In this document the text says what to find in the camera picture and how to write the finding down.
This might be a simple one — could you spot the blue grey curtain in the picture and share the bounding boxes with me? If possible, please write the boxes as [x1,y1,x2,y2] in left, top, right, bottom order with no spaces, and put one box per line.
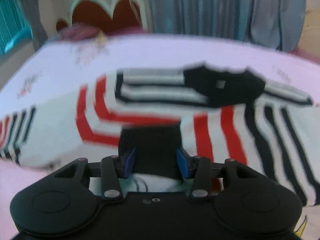
[151,0,306,51]

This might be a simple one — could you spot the striped red black white sweater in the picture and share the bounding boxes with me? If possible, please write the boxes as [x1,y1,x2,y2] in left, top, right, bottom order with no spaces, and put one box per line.
[1,66,319,206]

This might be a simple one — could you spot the red white scalloped headboard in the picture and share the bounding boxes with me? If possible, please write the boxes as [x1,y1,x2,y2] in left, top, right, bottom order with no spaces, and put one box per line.
[55,0,152,33]

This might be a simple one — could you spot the teal window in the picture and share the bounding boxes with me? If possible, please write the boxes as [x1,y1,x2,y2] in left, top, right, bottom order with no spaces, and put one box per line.
[0,0,32,56]

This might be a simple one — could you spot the folded patterned blankets pile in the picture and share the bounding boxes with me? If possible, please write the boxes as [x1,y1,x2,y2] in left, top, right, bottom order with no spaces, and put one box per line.
[58,23,107,42]

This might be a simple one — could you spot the pink floral bed sheet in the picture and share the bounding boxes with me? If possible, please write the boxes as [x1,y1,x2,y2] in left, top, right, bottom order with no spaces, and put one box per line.
[1,34,319,239]

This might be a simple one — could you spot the grey window curtain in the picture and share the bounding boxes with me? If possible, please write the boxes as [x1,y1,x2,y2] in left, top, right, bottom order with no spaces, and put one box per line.
[19,0,48,51]

